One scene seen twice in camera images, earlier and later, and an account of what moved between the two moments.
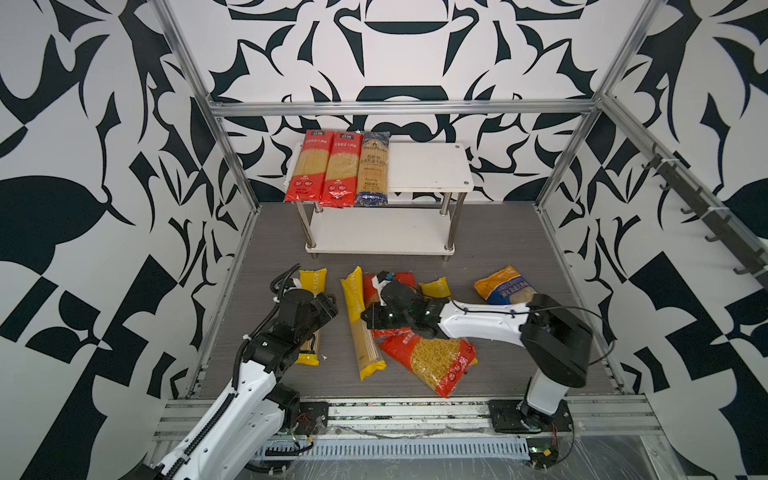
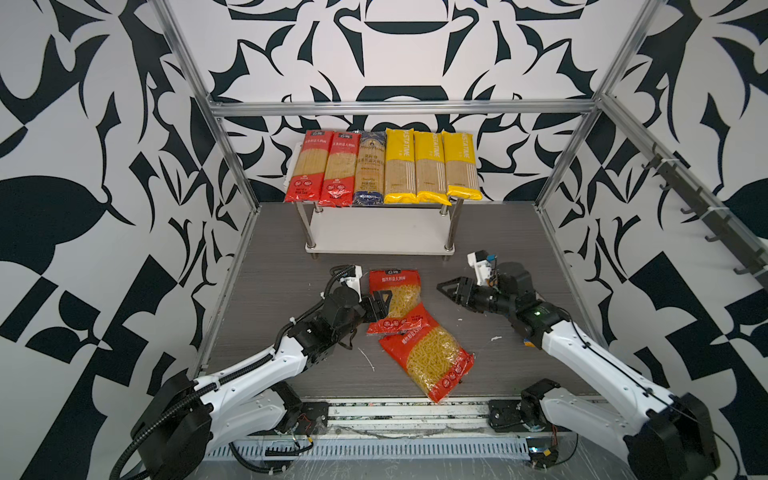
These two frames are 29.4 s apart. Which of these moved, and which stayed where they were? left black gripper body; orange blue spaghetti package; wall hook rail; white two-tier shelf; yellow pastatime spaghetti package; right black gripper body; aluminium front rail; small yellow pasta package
Moved: small yellow pasta package; right black gripper body; yellow pastatime spaghetti package; left black gripper body
Stayed: aluminium front rail; orange blue spaghetti package; white two-tier shelf; wall hook rail
